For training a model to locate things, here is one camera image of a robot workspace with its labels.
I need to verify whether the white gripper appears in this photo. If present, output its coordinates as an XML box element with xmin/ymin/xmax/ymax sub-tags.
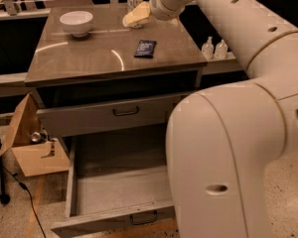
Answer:
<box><xmin>122</xmin><ymin>0</ymin><xmax>192</xmax><ymax>28</ymax></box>

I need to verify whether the dark blue rxbar packet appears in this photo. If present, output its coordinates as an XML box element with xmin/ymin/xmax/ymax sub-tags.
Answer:
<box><xmin>134</xmin><ymin>40</ymin><xmax>157</xmax><ymax>59</ymax></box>

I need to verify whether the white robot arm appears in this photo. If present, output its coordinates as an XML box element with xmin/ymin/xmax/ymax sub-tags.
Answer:
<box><xmin>150</xmin><ymin>0</ymin><xmax>298</xmax><ymax>238</ymax></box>

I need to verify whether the grey metal drawer cabinet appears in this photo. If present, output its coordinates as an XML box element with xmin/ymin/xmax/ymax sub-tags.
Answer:
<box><xmin>24</xmin><ymin>2</ymin><xmax>208</xmax><ymax>157</ymax></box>

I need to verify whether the grey middle drawer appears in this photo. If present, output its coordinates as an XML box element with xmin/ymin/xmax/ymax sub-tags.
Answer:
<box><xmin>37</xmin><ymin>92</ymin><xmax>188</xmax><ymax>137</ymax></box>

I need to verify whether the grey open bottom drawer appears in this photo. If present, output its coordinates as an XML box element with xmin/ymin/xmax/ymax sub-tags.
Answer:
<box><xmin>51</xmin><ymin>124</ymin><xmax>174</xmax><ymax>238</ymax></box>

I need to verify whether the white ceramic bowl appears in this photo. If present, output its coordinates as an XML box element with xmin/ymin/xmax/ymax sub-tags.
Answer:
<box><xmin>60</xmin><ymin>11</ymin><xmax>93</xmax><ymax>37</ymax></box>

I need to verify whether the left clear sanitizer bottle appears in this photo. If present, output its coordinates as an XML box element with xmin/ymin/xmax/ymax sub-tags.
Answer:
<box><xmin>202</xmin><ymin>37</ymin><xmax>214</xmax><ymax>60</ymax></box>

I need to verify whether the clear sanitizer bottle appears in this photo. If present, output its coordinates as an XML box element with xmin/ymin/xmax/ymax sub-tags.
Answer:
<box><xmin>202</xmin><ymin>37</ymin><xmax>214</xmax><ymax>60</ymax></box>
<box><xmin>214</xmin><ymin>40</ymin><xmax>227</xmax><ymax>60</ymax></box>

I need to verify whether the right clear sanitizer bottle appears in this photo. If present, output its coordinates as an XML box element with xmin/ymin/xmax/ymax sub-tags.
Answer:
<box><xmin>214</xmin><ymin>40</ymin><xmax>227</xmax><ymax>60</ymax></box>

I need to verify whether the silver can in box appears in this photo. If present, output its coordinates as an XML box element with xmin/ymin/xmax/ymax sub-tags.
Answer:
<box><xmin>30</xmin><ymin>132</ymin><xmax>48</xmax><ymax>144</ymax></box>

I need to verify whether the open brown cardboard box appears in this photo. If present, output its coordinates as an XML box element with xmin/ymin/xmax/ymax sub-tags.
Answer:
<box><xmin>0</xmin><ymin>93</ymin><xmax>70</xmax><ymax>177</ymax></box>

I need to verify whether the black pole stand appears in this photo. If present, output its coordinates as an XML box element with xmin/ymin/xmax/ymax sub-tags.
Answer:
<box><xmin>0</xmin><ymin>137</ymin><xmax>11</xmax><ymax>206</ymax></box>

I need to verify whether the black floor cable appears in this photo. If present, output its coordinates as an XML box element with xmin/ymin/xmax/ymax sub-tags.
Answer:
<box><xmin>0</xmin><ymin>149</ymin><xmax>48</xmax><ymax>238</ymax></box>

